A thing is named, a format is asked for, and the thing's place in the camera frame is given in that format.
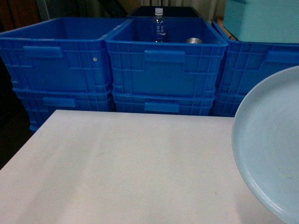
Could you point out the light blue round plate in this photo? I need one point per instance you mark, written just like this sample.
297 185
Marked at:
265 142

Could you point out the blue crate lower middle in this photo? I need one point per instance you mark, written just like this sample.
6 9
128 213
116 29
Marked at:
162 105

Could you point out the blue crate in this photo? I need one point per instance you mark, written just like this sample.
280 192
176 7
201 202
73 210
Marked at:
173 68
64 54
226 104
162 105
40 105
245 64

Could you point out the blue crate top middle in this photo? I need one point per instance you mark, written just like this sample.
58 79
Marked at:
173 68

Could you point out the blue crate lower right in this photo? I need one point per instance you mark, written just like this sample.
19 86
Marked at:
226 104

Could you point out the silver metal can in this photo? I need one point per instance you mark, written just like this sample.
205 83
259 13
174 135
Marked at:
194 40

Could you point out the clear water bottle white cap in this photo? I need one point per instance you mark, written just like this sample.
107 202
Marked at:
158 26

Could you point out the blue crate top left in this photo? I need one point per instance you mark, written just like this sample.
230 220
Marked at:
64 54

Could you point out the blue crate top right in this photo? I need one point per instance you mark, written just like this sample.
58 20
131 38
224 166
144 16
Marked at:
245 64

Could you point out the blue crate lower left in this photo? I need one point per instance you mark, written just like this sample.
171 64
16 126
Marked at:
40 105

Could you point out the teal box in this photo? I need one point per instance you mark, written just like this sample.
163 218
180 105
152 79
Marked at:
274 21

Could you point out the brown wooden cabinet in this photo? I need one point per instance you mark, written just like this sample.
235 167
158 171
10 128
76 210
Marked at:
18 13

